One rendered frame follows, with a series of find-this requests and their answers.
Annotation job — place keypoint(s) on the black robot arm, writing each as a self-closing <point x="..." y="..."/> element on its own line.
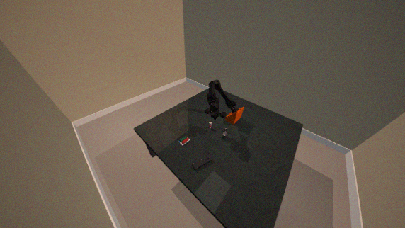
<point x="211" y="96"/>

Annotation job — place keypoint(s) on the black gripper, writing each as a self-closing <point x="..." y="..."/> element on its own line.
<point x="222" y="114"/>

